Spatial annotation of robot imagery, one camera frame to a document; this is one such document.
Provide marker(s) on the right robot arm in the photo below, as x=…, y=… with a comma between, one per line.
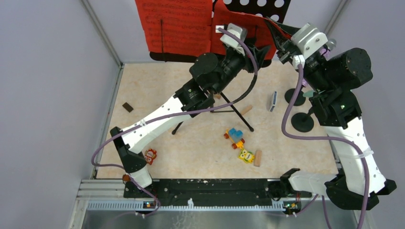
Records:
x=360, y=183

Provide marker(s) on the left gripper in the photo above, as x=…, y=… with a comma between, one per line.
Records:
x=259, y=54

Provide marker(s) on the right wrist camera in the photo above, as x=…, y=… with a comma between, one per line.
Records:
x=308, y=40

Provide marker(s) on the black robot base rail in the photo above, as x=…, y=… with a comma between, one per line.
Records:
x=214, y=192

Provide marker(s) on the red owl block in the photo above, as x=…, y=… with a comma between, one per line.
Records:
x=150, y=156

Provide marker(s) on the black round mic stand front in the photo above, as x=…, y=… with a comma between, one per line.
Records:
x=303, y=122

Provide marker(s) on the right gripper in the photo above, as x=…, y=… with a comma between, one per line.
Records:
x=285, y=47

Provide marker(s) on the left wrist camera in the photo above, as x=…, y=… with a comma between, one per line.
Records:
x=232, y=35

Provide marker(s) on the black music stand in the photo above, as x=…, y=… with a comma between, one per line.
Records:
x=251, y=8

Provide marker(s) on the wooden block near owl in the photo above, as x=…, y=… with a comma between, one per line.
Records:
x=258, y=158

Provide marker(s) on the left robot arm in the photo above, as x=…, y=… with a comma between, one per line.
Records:
x=210, y=75

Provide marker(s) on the dark brown small block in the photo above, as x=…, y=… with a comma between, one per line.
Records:
x=127, y=107

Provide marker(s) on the yellow owl block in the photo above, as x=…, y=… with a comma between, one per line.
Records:
x=246, y=156

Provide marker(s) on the toy block car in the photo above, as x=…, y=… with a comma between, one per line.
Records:
x=236, y=137

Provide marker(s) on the wooden cylinder block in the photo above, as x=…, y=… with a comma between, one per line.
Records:
x=246, y=109

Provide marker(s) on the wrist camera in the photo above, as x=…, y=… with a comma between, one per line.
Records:
x=308, y=40
x=232, y=35

